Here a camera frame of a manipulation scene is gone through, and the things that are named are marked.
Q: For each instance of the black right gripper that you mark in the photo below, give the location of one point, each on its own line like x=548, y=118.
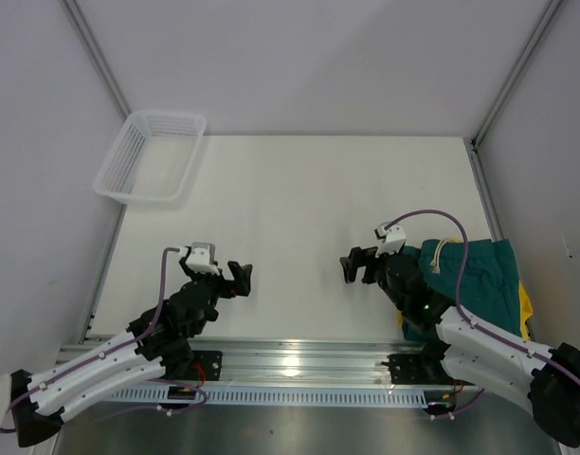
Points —
x=356, y=259

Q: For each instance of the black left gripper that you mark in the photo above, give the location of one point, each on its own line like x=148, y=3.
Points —
x=241, y=275

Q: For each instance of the green shorts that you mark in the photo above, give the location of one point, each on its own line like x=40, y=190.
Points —
x=489, y=286

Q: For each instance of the white plastic basket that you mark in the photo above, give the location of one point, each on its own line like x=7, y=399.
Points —
x=153, y=159

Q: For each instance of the yellow shorts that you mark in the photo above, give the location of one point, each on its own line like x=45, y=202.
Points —
x=526, y=311

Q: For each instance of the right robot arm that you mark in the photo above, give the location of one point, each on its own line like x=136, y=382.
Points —
x=543, y=381

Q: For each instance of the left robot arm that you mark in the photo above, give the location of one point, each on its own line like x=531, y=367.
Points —
x=155, y=346

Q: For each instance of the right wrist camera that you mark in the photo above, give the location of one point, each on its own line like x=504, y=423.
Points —
x=392, y=240

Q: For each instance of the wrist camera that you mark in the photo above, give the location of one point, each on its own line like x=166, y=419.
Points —
x=392, y=240
x=199, y=258

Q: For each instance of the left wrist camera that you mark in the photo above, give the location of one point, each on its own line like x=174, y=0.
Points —
x=199, y=258

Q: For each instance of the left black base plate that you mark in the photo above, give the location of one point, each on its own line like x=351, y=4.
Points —
x=206, y=366

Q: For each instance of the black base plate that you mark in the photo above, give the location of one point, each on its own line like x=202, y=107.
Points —
x=415, y=369
x=206, y=366

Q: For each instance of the aluminium rail frame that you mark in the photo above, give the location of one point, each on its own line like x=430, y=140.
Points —
x=300, y=363

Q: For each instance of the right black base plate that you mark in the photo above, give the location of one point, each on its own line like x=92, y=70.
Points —
x=415, y=369

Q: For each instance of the white slotted cable duct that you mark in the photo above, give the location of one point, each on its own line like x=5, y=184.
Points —
x=272, y=396

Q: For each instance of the right corner aluminium post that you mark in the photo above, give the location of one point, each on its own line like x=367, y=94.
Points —
x=519, y=68

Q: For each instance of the corner aluminium post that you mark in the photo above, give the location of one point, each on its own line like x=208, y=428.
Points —
x=77, y=20
x=519, y=68

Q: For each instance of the left corner aluminium post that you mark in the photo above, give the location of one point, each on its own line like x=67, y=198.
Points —
x=77, y=20

